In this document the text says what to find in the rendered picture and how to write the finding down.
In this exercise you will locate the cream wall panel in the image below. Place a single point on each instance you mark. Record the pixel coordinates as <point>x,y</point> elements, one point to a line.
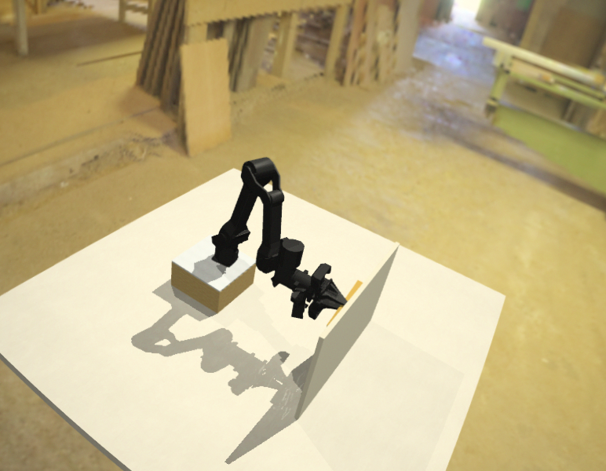
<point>345,329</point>

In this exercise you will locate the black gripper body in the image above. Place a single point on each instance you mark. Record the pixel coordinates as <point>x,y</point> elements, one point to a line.
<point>314,284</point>

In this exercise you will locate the wooden picture frame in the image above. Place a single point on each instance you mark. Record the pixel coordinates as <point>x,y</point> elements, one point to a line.
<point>357,285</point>

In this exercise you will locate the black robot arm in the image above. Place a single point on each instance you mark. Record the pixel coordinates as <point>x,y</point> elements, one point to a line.
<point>274,254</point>

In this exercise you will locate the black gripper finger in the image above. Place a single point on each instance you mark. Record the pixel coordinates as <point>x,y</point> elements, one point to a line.
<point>331,292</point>
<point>328,304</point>

